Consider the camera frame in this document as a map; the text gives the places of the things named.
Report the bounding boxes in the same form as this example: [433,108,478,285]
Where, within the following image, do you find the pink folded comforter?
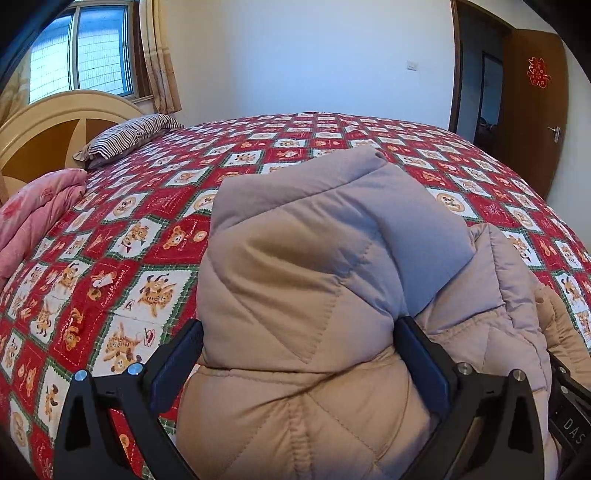
[0,168,88,280]

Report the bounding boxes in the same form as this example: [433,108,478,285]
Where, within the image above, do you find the window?
[28,2,139,104]

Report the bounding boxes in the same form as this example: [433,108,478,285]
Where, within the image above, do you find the brown wooden door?
[501,28,568,200]

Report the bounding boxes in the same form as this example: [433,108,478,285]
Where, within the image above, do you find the red paper door decoration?
[526,56,551,88]

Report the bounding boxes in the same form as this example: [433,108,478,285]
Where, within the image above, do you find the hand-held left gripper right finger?
[394,316,546,480]

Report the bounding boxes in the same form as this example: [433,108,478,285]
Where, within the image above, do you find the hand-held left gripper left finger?
[54,318,204,480]

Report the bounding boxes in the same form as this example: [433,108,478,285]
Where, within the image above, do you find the striped pillow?
[73,113,185,169]

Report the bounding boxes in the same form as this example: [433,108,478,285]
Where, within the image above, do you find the beige puffer jacket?
[177,145,591,480]

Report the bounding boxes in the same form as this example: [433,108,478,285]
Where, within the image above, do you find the red printed bed quilt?
[0,112,591,480]

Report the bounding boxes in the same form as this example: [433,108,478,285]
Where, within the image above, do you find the cream wooden headboard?
[0,89,145,204]

